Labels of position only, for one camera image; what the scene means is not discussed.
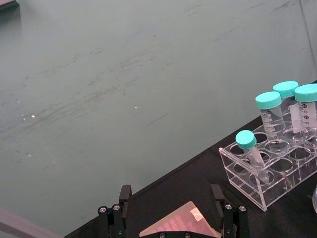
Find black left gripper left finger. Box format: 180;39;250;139
97;184;132;238

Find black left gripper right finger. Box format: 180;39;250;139
210;183;248;238

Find black table cloth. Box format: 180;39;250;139
63;79;317;238

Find clear acrylic tube rack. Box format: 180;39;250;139
218;118;317;212

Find small tube with teal cap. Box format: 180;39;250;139
235;130;271;184

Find clear glass vessel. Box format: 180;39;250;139
312;182;317;214

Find pale grey bar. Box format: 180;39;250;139
0;207;65;238

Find large tube with teal cap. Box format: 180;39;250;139
255;91;290;152
294;83;317;156
272;81;302;139

